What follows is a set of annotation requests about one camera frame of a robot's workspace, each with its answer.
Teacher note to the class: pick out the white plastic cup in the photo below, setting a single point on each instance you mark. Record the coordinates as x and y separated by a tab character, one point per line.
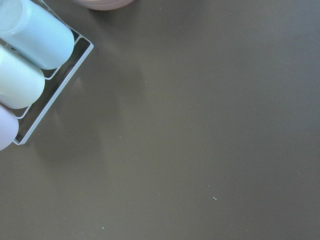
21	82

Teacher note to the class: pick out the pink bowl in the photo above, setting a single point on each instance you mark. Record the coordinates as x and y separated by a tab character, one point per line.
103	5

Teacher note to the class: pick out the pink plastic cup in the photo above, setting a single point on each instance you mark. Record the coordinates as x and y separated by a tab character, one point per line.
9	127

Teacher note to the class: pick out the blue plastic cup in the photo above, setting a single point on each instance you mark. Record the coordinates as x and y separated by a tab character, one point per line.
35	33

